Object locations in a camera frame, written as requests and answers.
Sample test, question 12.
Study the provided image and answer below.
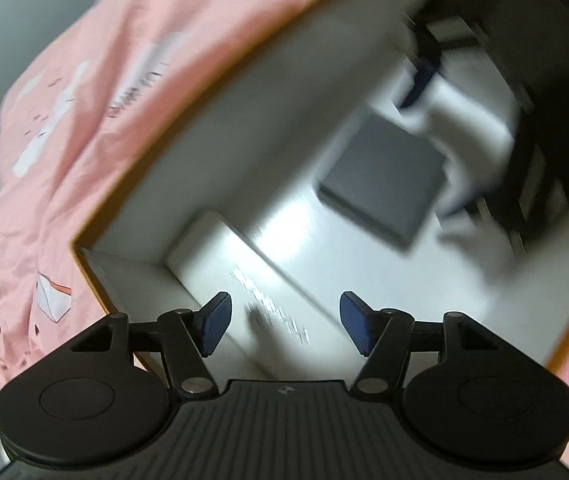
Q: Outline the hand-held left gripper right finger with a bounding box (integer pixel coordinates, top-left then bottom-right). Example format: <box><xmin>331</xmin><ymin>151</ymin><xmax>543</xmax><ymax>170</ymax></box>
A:
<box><xmin>339</xmin><ymin>291</ymin><xmax>504</xmax><ymax>397</ymax></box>

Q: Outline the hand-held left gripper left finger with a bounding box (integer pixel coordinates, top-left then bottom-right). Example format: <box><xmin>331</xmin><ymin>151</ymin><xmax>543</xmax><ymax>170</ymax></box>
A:
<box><xmin>71</xmin><ymin>291</ymin><xmax>235</xmax><ymax>397</ymax></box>

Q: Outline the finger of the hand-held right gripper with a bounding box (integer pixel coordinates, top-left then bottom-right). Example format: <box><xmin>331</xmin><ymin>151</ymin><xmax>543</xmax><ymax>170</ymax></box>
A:
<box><xmin>439</xmin><ymin>190</ymin><xmax>533</xmax><ymax>257</ymax></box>
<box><xmin>397</xmin><ymin>7</ymin><xmax>448</xmax><ymax>111</ymax></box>

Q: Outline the orange-rimmed cardboard box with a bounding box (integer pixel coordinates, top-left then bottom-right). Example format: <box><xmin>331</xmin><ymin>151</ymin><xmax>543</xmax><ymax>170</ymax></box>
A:
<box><xmin>71</xmin><ymin>0</ymin><xmax>569</xmax><ymax>391</ymax></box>

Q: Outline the white printed flat box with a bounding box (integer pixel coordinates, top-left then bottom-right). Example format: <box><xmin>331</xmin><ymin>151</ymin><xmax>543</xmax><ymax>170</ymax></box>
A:
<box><xmin>164</xmin><ymin>210</ymin><xmax>360</xmax><ymax>381</ymax></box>

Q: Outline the dark grey flat box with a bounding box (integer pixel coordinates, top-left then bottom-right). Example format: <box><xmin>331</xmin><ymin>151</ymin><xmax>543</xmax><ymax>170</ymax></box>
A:
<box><xmin>319</xmin><ymin>112</ymin><xmax>448</xmax><ymax>250</ymax></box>

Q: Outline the pink printed blanket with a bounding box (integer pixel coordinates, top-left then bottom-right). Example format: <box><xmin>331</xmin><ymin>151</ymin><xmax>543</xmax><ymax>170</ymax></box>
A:
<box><xmin>0</xmin><ymin>0</ymin><xmax>569</xmax><ymax>466</ymax></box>

